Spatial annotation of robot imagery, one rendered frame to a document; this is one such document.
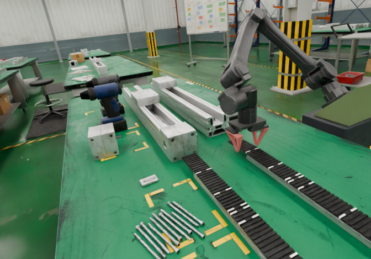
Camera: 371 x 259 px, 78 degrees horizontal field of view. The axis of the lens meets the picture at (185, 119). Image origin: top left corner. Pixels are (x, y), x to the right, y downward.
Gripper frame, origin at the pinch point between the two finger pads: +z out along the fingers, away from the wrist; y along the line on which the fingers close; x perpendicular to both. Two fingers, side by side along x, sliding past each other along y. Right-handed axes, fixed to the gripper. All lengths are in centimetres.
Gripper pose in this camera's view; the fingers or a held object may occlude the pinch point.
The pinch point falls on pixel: (247, 146)
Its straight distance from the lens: 79.0
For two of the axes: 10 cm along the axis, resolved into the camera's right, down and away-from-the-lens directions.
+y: -9.1, 2.3, -3.4
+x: 4.0, 3.1, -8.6
